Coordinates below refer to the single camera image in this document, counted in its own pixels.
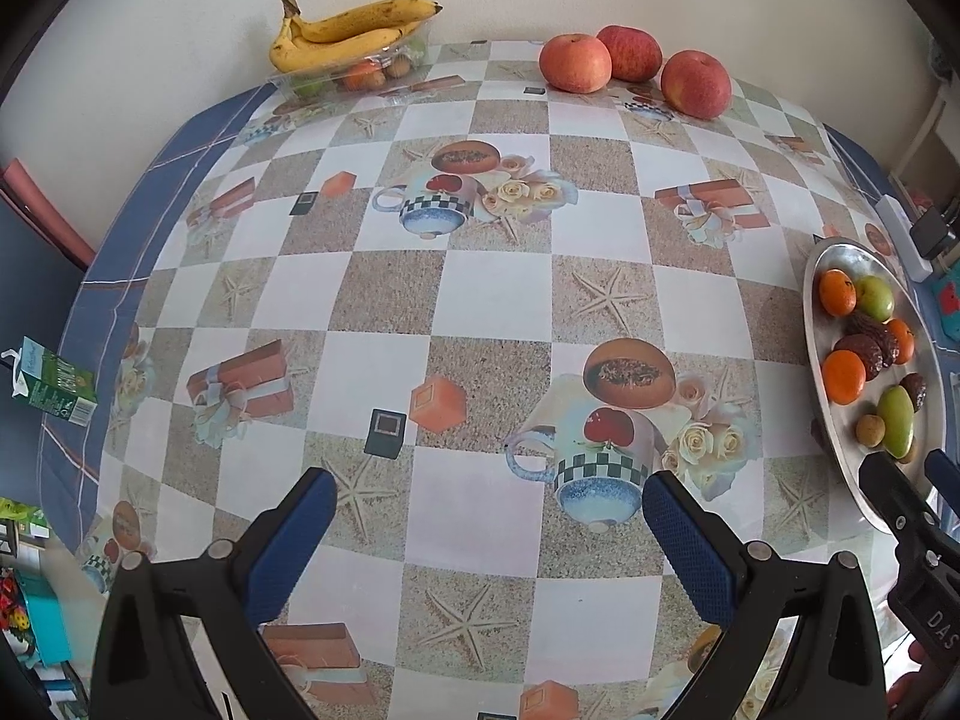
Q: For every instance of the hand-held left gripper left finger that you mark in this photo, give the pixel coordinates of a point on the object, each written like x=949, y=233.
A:
x=292, y=540

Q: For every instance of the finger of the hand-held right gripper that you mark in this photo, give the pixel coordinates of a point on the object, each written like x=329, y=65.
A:
x=941, y=472
x=892, y=499

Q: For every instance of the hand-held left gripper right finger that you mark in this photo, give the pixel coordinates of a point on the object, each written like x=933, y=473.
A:
x=690, y=547

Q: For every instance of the silver metal plate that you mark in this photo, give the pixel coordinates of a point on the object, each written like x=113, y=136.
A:
x=840, y=450

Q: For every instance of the small brown kiwi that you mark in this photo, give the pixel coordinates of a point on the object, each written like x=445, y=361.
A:
x=870, y=429

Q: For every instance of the oblong green mango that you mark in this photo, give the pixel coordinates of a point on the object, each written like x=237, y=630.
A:
x=896, y=412

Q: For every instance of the dark brown wrinkled avocado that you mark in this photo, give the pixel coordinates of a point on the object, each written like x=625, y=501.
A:
x=874, y=326
x=913, y=390

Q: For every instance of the orange mandarin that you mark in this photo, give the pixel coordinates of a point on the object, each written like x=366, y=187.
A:
x=838, y=292
x=902, y=341
x=844, y=377

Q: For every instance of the large dark brown avocado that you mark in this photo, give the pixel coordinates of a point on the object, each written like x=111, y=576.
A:
x=862, y=356

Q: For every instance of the small round green lime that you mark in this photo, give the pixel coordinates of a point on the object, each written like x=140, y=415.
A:
x=875, y=298

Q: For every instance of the person's right hand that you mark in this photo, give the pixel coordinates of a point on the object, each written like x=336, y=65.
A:
x=909, y=690

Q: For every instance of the teal plastic toy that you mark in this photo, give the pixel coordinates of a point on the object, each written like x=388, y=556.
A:
x=949, y=304

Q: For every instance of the black power adapter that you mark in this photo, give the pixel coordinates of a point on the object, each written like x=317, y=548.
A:
x=930, y=232

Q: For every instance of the white power strip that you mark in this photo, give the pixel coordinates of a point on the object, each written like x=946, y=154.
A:
x=896, y=236

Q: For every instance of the teal box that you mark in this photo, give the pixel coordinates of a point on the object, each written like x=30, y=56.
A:
x=45, y=622

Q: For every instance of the green drink carton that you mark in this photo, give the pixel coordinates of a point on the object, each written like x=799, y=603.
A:
x=56, y=382

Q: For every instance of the checkered printed tablecloth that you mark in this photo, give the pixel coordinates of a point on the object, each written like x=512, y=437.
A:
x=487, y=300

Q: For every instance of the pink chair back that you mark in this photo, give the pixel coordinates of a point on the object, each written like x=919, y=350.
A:
x=45, y=210

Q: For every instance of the red apple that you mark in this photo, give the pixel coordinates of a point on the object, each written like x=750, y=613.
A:
x=574, y=62
x=696, y=82
x=634, y=51

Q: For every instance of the clear plastic container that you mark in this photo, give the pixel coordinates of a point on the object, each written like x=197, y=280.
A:
x=330, y=81

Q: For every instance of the orange fruit in container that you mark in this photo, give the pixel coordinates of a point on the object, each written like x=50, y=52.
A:
x=362, y=76

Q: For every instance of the brown kiwi in container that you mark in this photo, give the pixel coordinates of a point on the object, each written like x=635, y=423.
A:
x=397, y=64

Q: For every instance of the yellow banana bunch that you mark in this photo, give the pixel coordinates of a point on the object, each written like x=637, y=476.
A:
x=352, y=22

